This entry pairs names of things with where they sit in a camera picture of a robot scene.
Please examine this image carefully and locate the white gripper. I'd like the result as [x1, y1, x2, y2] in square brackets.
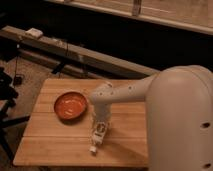
[94, 104, 111, 122]

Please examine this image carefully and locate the white plastic bottle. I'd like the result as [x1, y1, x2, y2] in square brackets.
[90, 122, 109, 155]

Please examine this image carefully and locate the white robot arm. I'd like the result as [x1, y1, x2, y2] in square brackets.
[90, 65, 213, 171]

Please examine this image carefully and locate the orange ceramic bowl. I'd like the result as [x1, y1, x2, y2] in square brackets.
[54, 91, 88, 120]

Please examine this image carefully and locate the wooden table board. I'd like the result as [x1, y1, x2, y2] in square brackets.
[13, 79, 148, 167]

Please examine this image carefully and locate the black tripod stand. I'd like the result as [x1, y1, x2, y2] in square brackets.
[0, 67, 29, 161]

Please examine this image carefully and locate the long wooden beam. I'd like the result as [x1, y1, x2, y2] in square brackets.
[0, 26, 158, 78]

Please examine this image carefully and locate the small white box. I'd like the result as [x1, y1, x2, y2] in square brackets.
[26, 28, 43, 38]

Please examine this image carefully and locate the black cable with plug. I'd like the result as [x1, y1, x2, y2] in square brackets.
[12, 35, 25, 86]

